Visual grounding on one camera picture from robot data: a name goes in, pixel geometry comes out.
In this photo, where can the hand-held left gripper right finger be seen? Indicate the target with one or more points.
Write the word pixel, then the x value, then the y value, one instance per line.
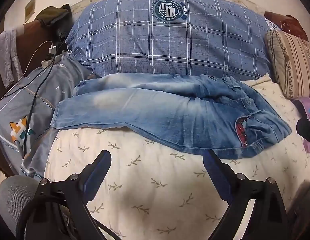
pixel 215 171

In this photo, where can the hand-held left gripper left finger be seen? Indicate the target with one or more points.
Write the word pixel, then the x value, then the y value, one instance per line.
pixel 94 173

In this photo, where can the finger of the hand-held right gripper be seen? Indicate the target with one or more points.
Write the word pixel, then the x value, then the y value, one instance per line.
pixel 306 130

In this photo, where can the blue denim pants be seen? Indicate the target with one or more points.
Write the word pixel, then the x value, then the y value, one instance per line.
pixel 170 115

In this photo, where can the purple cloth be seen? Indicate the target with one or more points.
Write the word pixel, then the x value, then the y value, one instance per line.
pixel 308 112

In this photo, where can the cream leaf-print bed sheet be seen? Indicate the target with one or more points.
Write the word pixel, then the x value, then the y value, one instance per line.
pixel 155 180

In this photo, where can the striped beige pillow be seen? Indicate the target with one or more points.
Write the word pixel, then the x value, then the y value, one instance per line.
pixel 292 62

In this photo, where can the grey fabric cushion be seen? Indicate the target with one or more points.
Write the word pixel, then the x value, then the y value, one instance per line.
pixel 14 197

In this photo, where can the grey star-print quilt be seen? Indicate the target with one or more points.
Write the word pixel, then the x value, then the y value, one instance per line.
pixel 44 100

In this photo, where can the dark red cushion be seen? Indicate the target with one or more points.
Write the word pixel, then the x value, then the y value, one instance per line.
pixel 285 23

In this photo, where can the white power strip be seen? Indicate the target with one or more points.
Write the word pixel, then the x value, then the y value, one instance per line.
pixel 53 60

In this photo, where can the white charger plug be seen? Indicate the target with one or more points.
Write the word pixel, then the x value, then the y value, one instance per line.
pixel 52 50

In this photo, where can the grey hanging cloth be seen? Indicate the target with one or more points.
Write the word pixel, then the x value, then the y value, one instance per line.
pixel 7 55

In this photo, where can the brown wooden headboard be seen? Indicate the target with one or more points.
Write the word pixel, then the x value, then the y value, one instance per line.
pixel 32 37

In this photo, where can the dark green cloth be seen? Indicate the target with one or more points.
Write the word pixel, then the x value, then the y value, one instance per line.
pixel 53 13

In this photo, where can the yellow wall picture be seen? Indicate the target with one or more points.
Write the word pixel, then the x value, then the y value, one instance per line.
pixel 30 7

